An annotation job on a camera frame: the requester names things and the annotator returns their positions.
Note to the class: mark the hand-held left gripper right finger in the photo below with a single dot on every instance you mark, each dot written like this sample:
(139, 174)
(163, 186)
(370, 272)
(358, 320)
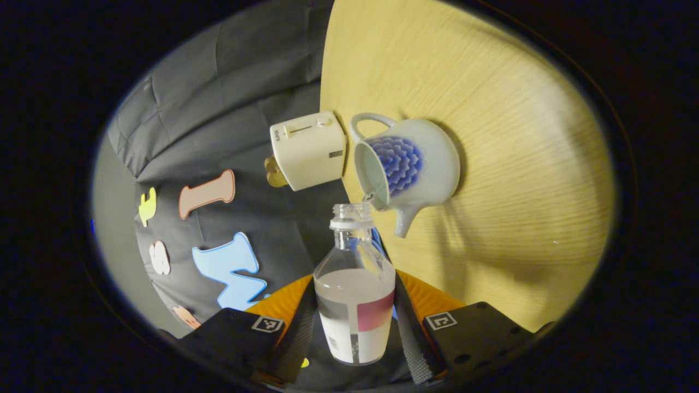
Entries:
(480, 338)

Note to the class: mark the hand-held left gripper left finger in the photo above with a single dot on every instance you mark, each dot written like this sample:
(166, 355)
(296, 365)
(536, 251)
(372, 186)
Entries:
(240, 338)

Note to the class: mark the clear plastic water bottle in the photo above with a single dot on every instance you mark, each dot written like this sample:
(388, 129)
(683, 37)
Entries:
(355, 305)

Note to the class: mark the white blue-patterned teacup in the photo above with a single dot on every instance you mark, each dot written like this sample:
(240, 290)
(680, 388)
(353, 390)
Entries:
(431, 164)

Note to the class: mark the brown toast slice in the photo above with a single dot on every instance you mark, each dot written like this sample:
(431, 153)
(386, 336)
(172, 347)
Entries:
(274, 173)

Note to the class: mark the white toaster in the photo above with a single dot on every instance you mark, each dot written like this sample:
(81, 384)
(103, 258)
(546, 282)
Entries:
(308, 150)

